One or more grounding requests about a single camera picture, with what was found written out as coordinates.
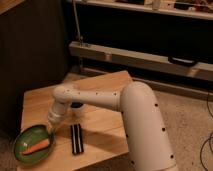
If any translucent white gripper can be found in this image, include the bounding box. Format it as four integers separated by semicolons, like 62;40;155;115
47;110;65;131

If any green ceramic bowl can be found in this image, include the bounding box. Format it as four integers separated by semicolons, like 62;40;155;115
13;124;54;165

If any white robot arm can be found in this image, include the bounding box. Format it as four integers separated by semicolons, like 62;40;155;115
48;82;179;171

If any white cup with blue object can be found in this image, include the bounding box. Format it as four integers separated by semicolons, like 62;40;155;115
71;102;84;116

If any orange carrot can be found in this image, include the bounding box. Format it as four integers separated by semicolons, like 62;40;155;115
22;139;50;155

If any black white striped block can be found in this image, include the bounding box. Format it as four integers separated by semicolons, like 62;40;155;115
70;124;84;155

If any wooden table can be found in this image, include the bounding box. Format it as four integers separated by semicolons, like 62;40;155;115
16;70;134;171

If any metal vertical pole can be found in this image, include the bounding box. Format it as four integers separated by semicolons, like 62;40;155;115
72;0;83;46

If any wooden shelf board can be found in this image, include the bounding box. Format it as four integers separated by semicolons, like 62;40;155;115
75;0;213;21

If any grey metal rail beam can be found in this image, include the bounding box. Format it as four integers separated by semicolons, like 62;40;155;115
69;41;213;81

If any black handle on beam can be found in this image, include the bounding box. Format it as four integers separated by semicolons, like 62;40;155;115
168;57;198;67

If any black cable on floor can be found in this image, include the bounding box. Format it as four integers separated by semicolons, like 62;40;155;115
199;93;213;171

